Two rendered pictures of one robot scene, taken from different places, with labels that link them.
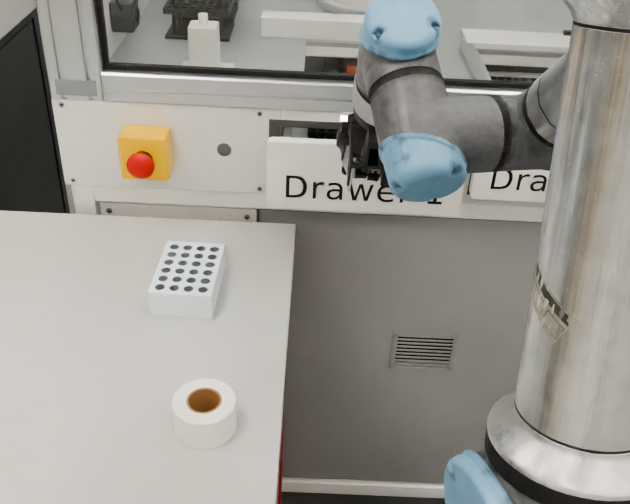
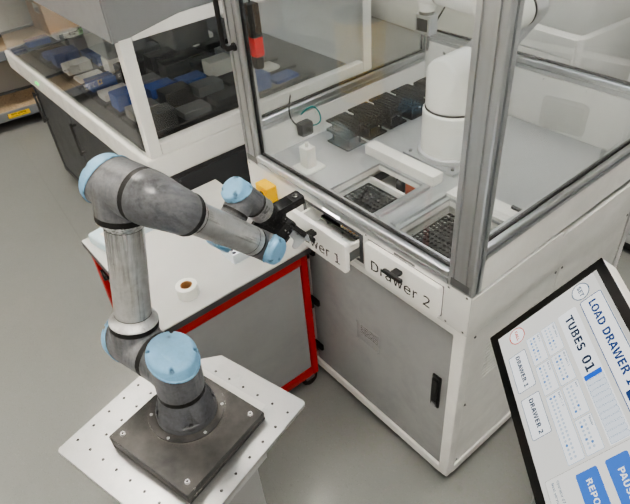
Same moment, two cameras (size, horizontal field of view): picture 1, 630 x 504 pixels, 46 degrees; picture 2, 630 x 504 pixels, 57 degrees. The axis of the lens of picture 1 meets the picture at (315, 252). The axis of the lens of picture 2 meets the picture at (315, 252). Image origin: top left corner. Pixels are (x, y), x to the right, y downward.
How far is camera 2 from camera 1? 1.39 m
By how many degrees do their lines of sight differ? 43
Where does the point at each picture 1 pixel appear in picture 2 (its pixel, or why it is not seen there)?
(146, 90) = (270, 168)
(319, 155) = (300, 221)
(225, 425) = (184, 295)
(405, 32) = (226, 193)
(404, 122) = not seen: hidden behind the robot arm
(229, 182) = not seen: hidden behind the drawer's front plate
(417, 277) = (360, 297)
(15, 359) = (176, 246)
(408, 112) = not seen: hidden behind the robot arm
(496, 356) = (396, 359)
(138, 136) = (260, 185)
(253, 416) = (201, 299)
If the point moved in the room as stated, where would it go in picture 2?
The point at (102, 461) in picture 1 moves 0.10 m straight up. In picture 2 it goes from (158, 286) to (150, 263)
